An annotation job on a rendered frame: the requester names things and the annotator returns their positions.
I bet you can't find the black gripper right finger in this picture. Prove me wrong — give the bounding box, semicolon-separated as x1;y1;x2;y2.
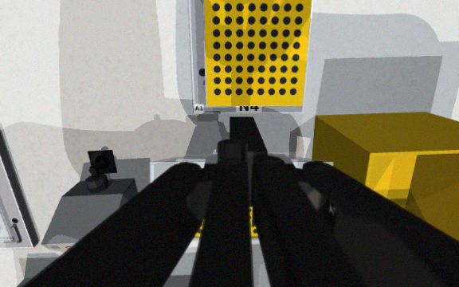
242;117;459;287

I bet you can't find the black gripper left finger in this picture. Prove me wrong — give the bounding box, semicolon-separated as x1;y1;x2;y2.
22;117;253;287

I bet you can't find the yellow rack with grid of holes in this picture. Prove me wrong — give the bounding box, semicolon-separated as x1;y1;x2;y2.
202;0;312;106

